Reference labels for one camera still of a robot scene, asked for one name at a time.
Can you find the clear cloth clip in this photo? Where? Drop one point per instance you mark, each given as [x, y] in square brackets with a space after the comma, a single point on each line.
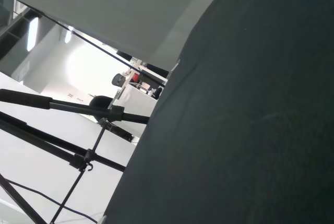
[177, 64]
[102, 219]

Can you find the black office chair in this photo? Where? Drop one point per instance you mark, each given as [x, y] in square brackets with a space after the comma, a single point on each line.
[100, 102]

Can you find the black bench cloth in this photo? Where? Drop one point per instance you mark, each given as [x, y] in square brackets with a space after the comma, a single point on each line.
[235, 104]

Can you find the black tripod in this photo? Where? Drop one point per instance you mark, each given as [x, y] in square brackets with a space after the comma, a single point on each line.
[65, 106]

